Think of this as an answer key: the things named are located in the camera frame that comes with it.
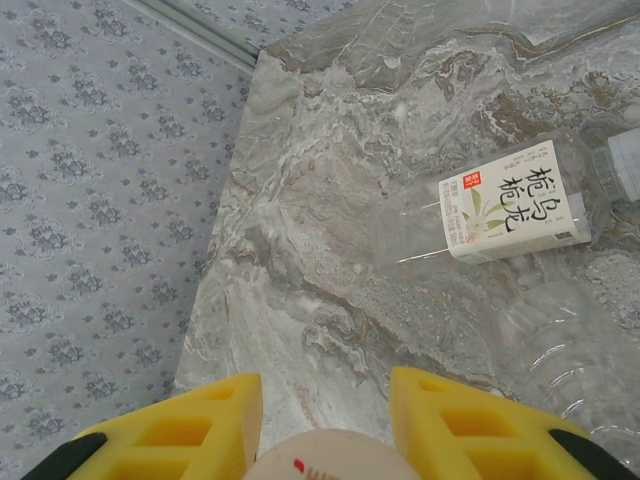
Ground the clear bottle white text label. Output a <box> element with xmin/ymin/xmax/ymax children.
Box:
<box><xmin>372</xmin><ymin>127</ymin><xmax>640</xmax><ymax>274</ymax></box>

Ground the crushed clear bottle red cap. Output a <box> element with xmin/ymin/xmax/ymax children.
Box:
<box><xmin>497</xmin><ymin>279</ymin><xmax>640</xmax><ymax>451</ymax></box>

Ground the aluminium corner post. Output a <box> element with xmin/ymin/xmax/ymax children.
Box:
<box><xmin>119</xmin><ymin>0</ymin><xmax>261</xmax><ymax>69</ymax></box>

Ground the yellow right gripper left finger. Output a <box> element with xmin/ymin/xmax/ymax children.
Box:
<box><xmin>19</xmin><ymin>372</ymin><xmax>265</xmax><ymax>480</ymax></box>

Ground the brown beige plastic bottle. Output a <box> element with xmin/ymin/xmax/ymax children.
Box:
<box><xmin>244</xmin><ymin>428</ymin><xmax>416</xmax><ymax>480</ymax></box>

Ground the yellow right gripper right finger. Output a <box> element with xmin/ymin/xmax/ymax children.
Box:
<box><xmin>389</xmin><ymin>366</ymin><xmax>640</xmax><ymax>480</ymax></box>

